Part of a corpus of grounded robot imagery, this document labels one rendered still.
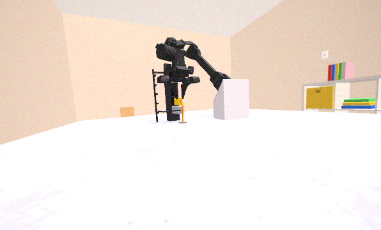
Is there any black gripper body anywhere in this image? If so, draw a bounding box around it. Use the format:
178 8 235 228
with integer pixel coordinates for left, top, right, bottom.
157 62 200 84

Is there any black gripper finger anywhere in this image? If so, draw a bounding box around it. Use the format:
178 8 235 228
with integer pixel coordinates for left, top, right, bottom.
167 83 178 99
181 83 191 99

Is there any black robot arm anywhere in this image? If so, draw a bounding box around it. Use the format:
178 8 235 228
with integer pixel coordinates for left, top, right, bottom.
155 37 231 90

